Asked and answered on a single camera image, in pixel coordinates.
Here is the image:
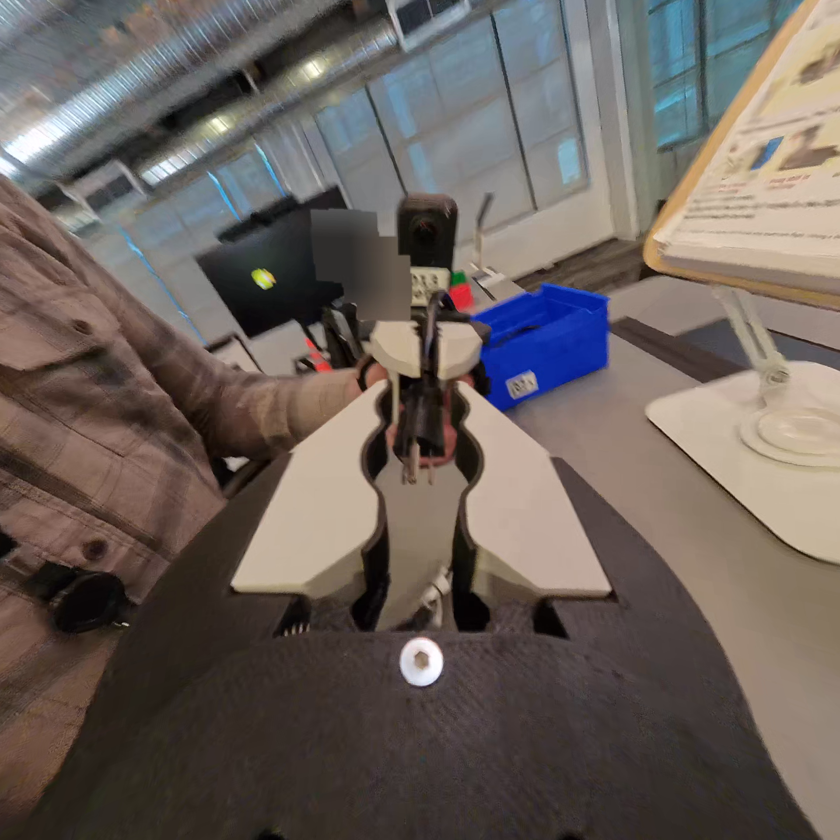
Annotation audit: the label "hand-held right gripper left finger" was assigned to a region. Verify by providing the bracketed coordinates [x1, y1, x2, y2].
[230, 378, 391, 630]

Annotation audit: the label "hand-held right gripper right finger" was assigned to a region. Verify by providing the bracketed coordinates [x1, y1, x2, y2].
[451, 381, 615, 630]

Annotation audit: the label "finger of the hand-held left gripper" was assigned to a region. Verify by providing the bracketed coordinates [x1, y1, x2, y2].
[367, 320, 425, 382]
[436, 323, 485, 383]

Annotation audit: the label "short black extension cord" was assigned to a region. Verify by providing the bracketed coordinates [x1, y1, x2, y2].
[387, 292, 473, 488]

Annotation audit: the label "blue plastic bin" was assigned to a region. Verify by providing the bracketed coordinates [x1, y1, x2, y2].
[471, 282, 611, 413]

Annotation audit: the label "person's left forearm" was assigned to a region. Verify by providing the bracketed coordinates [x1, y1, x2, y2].
[197, 364, 365, 460]

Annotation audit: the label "person's left hand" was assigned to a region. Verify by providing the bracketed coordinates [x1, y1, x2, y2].
[360, 361, 463, 468]

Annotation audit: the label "black monitor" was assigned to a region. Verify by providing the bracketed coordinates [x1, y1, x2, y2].
[196, 209, 345, 339]

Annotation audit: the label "black round clip device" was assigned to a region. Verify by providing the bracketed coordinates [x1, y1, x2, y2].
[36, 564, 129, 634]

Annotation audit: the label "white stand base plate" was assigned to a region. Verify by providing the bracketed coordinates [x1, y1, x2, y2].
[646, 361, 840, 565]

